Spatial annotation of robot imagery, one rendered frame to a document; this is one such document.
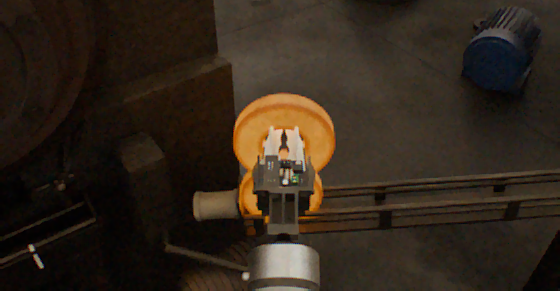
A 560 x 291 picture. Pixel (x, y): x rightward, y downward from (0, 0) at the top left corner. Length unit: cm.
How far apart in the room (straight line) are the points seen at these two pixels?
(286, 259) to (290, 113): 23
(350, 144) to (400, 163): 23
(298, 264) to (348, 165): 147
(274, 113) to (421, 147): 152
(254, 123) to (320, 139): 10
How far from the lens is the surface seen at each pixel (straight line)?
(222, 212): 96
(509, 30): 252
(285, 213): 62
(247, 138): 74
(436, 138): 225
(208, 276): 105
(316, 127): 72
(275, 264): 58
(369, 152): 210
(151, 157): 91
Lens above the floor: 141
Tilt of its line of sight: 41 degrees down
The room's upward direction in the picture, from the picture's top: straight up
